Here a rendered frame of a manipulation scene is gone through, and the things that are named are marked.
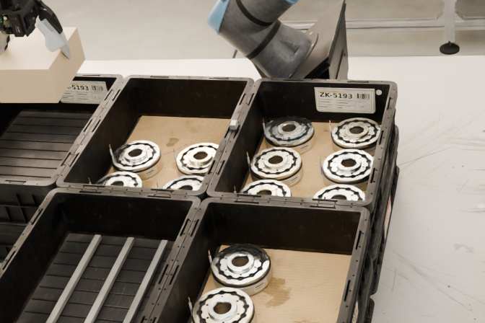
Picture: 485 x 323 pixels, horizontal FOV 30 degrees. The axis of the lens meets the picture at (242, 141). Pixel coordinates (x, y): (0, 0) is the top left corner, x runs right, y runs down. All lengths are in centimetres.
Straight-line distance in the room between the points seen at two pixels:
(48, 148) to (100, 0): 263
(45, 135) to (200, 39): 207
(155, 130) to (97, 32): 234
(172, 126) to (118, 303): 53
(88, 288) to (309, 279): 39
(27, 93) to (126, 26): 256
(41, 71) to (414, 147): 85
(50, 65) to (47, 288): 41
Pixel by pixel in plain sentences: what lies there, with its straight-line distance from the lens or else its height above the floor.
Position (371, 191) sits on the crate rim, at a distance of 159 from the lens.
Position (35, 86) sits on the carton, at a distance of 176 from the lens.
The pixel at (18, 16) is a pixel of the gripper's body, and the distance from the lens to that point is 170.
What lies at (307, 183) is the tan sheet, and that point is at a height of 83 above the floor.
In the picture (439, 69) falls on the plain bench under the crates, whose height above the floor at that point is 70.
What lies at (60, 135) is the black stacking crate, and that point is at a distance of 207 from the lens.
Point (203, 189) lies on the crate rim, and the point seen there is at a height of 93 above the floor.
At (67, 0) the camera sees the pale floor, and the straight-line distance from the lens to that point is 470.
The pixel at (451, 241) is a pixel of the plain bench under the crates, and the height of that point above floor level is 70.
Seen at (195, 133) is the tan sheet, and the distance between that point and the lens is 197.
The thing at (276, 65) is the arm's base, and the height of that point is 87.
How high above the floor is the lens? 193
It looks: 35 degrees down
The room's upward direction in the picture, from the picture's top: 9 degrees counter-clockwise
